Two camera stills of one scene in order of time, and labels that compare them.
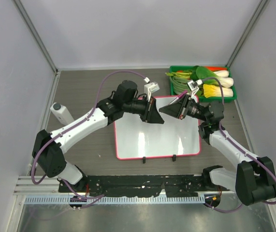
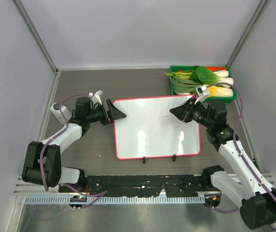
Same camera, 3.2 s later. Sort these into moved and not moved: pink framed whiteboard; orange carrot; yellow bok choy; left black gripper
Moved: left black gripper
Not moved: orange carrot; yellow bok choy; pink framed whiteboard
